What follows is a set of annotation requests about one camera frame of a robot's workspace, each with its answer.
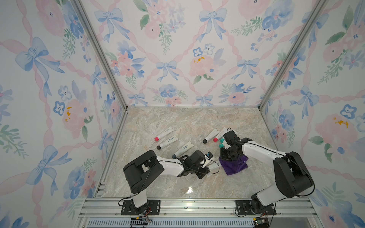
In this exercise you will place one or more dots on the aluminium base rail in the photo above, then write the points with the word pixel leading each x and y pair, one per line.
pixel 198 213

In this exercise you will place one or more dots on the aluminium corner post left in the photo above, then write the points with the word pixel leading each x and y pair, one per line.
pixel 80 11

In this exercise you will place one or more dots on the purple cloth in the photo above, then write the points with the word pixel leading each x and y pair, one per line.
pixel 234 167

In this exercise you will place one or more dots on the white tube pink cap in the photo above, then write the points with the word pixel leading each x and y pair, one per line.
pixel 219 136
pixel 164 133

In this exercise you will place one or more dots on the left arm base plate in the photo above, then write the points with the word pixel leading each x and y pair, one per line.
pixel 152 207

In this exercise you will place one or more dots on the white tube front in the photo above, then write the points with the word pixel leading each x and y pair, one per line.
pixel 212 165

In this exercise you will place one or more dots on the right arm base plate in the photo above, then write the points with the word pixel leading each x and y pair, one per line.
pixel 245 207

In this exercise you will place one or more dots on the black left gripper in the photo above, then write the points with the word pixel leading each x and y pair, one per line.
pixel 203 172

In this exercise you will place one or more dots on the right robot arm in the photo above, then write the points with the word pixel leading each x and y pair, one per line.
pixel 291 175

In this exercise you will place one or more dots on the aluminium corner post right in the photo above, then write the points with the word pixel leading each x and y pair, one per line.
pixel 302 35

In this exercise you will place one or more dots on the white tube black cap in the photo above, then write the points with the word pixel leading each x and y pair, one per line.
pixel 210 136

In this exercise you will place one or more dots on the white tube dark cap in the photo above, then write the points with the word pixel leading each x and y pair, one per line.
pixel 167 142

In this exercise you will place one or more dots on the aluminium corner post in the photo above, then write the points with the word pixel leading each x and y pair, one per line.
pixel 302 35
pixel 80 11

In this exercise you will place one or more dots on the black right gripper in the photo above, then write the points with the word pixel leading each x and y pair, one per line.
pixel 222 155

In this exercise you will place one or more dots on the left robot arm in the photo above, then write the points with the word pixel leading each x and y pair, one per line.
pixel 145 169

